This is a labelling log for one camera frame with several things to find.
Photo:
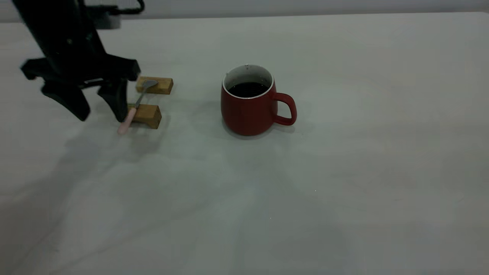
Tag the flat wooden block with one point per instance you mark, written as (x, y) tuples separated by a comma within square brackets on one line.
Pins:
[(162, 87)]

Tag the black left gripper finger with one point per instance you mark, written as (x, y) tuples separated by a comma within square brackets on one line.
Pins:
[(116, 97), (70, 99)]

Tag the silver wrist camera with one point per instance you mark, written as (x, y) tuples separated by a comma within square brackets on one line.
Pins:
[(109, 22)]

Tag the black coffee liquid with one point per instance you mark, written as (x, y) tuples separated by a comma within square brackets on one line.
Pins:
[(248, 90)]

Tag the arched wooden block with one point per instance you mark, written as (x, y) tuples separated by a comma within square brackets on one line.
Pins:
[(147, 114)]

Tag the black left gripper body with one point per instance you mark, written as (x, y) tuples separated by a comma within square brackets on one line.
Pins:
[(68, 42)]

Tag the red ceramic mug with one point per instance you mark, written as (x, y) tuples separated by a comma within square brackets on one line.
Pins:
[(246, 116)]

